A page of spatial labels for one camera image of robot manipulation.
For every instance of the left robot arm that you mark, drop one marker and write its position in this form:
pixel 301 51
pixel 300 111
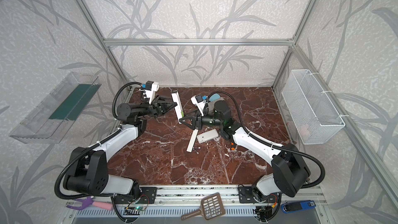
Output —
pixel 87 171

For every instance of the blue black device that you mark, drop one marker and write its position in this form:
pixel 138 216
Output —
pixel 297 206

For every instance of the brown slotted scoop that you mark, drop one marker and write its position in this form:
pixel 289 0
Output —
pixel 210 208

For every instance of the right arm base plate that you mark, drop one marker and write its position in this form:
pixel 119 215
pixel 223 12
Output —
pixel 247 195

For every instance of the white remote control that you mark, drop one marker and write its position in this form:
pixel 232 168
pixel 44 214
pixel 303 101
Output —
pixel 207 136

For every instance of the slim white remote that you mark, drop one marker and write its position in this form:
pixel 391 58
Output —
pixel 178 107

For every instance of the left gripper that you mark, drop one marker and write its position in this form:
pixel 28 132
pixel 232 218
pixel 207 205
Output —
pixel 155 108

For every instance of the clear plastic wall shelf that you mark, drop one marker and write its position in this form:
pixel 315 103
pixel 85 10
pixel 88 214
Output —
pixel 49 122

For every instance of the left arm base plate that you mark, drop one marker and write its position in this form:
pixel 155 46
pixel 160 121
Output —
pixel 142 195

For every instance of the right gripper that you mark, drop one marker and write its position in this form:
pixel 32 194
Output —
pixel 197 122

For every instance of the white wire basket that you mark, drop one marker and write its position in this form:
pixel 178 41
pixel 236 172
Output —
pixel 314 115

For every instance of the purple pink garden fork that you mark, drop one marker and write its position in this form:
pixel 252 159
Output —
pixel 88 201

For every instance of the slim remote back cover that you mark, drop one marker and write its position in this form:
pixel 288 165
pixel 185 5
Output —
pixel 192 140

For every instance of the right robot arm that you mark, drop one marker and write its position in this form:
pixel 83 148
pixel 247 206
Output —
pixel 292 169

